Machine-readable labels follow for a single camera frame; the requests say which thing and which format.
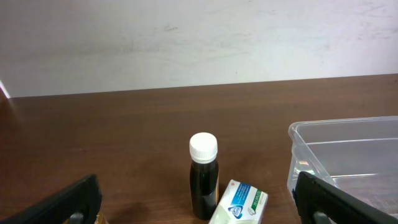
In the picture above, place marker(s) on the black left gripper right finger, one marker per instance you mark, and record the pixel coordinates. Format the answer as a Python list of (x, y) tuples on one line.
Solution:
[(319, 202)]

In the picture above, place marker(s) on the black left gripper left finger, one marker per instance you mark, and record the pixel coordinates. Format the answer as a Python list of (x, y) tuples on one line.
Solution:
[(79, 202)]

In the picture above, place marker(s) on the white Panadol box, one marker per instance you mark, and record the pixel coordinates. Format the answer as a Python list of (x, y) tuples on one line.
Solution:
[(240, 203)]

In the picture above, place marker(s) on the dark bottle white cap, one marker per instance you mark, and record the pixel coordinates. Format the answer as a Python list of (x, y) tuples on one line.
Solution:
[(204, 175)]

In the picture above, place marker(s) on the clear plastic container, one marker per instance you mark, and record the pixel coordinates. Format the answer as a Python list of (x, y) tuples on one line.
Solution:
[(357, 156)]

